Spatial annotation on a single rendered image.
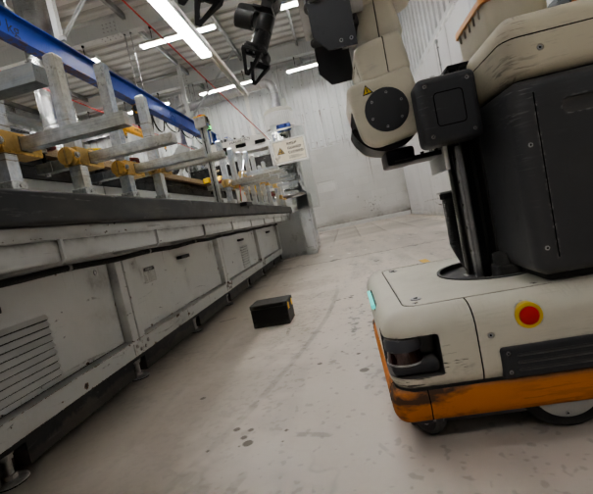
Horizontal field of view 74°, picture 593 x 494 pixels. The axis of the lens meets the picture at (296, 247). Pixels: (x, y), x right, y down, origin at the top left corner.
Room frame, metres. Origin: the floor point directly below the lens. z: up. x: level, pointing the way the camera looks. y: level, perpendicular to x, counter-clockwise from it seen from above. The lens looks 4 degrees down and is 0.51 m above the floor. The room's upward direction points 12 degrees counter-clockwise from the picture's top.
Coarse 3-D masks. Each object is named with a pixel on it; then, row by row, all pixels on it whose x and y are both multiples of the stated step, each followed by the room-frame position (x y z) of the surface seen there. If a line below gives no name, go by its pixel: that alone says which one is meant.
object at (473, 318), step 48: (384, 288) 1.05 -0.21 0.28; (432, 288) 0.93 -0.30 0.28; (480, 288) 0.85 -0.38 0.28; (528, 288) 0.77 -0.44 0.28; (576, 288) 0.74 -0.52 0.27; (384, 336) 0.80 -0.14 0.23; (432, 336) 0.83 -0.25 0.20; (480, 336) 0.75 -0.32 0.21; (528, 336) 0.74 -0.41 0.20; (576, 336) 0.72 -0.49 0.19; (432, 384) 0.77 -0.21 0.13; (480, 384) 0.75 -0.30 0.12; (528, 384) 0.74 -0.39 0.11; (576, 384) 0.72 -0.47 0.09
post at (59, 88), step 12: (48, 60) 1.13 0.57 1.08; (60, 60) 1.15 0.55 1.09; (48, 72) 1.13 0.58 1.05; (60, 72) 1.14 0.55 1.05; (60, 84) 1.13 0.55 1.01; (60, 96) 1.13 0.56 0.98; (60, 108) 1.13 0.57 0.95; (72, 108) 1.15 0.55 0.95; (60, 120) 1.13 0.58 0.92; (72, 120) 1.14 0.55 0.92; (72, 144) 1.13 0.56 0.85; (72, 168) 1.13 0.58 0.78; (84, 168) 1.14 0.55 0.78; (84, 180) 1.13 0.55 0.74
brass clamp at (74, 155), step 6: (60, 150) 1.10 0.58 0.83; (66, 150) 1.10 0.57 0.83; (72, 150) 1.10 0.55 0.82; (78, 150) 1.13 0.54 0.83; (84, 150) 1.15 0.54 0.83; (90, 150) 1.18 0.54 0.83; (60, 156) 1.10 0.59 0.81; (66, 156) 1.10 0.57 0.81; (72, 156) 1.10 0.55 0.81; (78, 156) 1.11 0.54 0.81; (84, 156) 1.15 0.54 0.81; (60, 162) 1.10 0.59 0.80; (66, 162) 1.10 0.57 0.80; (72, 162) 1.10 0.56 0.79; (78, 162) 1.12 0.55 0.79; (84, 162) 1.14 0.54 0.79; (90, 162) 1.17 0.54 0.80; (102, 162) 1.23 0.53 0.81; (90, 168) 1.19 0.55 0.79; (96, 168) 1.21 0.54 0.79; (102, 168) 1.22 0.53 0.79
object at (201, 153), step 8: (184, 152) 1.39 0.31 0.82; (192, 152) 1.38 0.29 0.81; (200, 152) 1.38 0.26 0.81; (152, 160) 1.41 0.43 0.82; (160, 160) 1.40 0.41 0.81; (168, 160) 1.40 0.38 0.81; (176, 160) 1.39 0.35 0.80; (184, 160) 1.39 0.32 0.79; (192, 160) 1.41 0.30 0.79; (136, 168) 1.41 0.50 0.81; (144, 168) 1.41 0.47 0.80; (152, 168) 1.41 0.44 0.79; (160, 168) 1.42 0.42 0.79; (96, 176) 1.43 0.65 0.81; (104, 176) 1.43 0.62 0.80; (112, 176) 1.43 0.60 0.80
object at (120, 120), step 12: (84, 120) 0.90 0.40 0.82; (96, 120) 0.89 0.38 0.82; (108, 120) 0.89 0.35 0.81; (120, 120) 0.89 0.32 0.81; (36, 132) 0.91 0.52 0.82; (48, 132) 0.91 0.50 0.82; (60, 132) 0.91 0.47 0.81; (72, 132) 0.90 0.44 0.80; (84, 132) 0.90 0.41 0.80; (96, 132) 0.91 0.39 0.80; (24, 144) 0.92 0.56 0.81; (36, 144) 0.91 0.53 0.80; (48, 144) 0.92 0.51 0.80; (60, 144) 0.94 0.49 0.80
